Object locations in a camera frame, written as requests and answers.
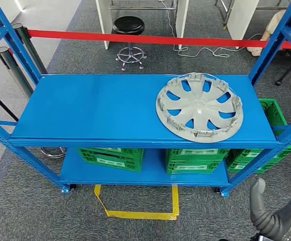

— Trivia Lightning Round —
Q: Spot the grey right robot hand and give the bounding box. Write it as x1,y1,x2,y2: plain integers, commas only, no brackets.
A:
249,178,266,217

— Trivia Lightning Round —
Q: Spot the grey plastic wheel hubcap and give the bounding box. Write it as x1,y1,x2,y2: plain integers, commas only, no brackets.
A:
155,72,244,144

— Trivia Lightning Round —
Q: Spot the blue metal shelf rack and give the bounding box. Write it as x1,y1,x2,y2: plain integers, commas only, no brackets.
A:
0,0,291,197

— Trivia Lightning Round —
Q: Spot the black office chair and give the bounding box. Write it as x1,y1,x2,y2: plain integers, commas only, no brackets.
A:
274,25,291,86

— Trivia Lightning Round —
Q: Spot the yellow floor tape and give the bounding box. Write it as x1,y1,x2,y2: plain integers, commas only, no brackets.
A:
94,184,180,221

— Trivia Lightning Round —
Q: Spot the person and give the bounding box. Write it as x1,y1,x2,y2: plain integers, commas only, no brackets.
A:
246,9,291,57

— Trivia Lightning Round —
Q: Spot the red barrier belt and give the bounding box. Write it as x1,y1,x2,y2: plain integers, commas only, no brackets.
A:
27,29,291,50

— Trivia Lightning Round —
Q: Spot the black round stool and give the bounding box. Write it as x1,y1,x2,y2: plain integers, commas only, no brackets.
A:
112,16,148,71

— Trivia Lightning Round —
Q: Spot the black pole stand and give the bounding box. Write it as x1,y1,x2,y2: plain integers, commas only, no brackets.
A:
0,84,20,122

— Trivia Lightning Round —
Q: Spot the white floor cable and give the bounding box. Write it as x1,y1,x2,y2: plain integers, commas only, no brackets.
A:
161,0,264,59

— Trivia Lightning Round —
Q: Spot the chrome stanchion post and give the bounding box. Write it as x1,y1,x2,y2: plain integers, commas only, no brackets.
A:
0,46,66,159
12,22,48,75

